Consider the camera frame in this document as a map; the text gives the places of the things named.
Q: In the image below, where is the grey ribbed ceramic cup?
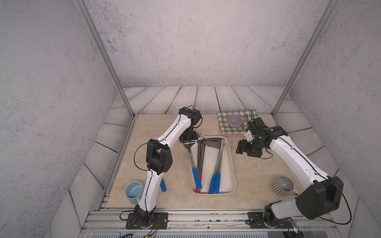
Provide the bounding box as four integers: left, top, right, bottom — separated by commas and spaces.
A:
271, 176, 300, 197

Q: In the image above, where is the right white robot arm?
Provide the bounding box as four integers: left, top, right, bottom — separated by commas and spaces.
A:
236, 118, 345, 228

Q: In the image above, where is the white rectangular storage tray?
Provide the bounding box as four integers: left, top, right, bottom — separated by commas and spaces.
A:
189, 136, 237, 195

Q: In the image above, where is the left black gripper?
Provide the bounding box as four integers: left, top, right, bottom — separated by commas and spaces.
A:
180, 127, 199, 148

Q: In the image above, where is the left aluminium frame post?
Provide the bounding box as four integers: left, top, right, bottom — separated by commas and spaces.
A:
74, 0, 135, 118

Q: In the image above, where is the green checkered cloth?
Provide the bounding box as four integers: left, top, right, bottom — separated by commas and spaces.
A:
217, 110, 258, 135

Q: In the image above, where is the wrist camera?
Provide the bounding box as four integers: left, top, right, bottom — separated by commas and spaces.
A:
191, 109, 202, 128
246, 118, 268, 138

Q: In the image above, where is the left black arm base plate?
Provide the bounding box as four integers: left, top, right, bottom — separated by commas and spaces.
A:
126, 212, 169, 230

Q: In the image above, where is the aluminium front rail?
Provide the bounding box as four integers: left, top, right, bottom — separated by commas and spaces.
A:
79, 209, 341, 238

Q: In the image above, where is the light blue plastic cup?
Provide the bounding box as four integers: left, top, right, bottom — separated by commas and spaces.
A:
124, 180, 143, 205

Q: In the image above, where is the pink tray under cloth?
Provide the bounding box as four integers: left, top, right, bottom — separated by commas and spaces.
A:
219, 128, 245, 137

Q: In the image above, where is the aluminium frame post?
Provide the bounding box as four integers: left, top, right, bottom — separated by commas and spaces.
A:
74, 0, 135, 118
271, 0, 340, 117

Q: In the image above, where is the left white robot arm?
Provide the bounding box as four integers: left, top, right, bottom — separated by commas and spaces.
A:
134, 107, 202, 227

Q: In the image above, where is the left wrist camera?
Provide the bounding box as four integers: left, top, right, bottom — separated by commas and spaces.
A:
191, 109, 202, 128

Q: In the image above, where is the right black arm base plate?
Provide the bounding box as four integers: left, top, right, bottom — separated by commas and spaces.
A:
245, 212, 291, 229

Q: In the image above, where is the right aluminium frame post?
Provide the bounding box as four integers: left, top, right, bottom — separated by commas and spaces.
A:
271, 0, 340, 117

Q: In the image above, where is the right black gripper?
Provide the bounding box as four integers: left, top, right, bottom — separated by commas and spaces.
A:
235, 138, 265, 158

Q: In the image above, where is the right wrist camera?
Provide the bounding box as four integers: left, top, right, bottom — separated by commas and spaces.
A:
246, 118, 268, 138

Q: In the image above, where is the small lilac bowl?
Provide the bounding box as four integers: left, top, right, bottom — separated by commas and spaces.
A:
227, 114, 244, 128

